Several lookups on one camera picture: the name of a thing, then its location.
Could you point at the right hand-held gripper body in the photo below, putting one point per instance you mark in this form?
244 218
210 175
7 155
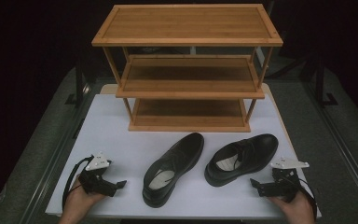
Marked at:
284 186

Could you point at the wooden three-tier shoe rack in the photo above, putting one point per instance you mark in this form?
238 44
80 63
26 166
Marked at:
186 26

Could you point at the metal table frame rail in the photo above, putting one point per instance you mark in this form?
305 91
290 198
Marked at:
52 168
341 140

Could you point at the person's right hand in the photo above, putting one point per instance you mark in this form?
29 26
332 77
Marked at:
298 210

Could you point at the black leather shoe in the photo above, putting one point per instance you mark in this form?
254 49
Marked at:
180 155
258 152

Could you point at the black metal stand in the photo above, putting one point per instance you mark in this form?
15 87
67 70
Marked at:
79 84
320 84

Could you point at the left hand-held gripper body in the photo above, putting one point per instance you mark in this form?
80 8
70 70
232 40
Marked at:
98 182

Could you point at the person's left hand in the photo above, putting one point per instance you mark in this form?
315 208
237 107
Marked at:
77 205

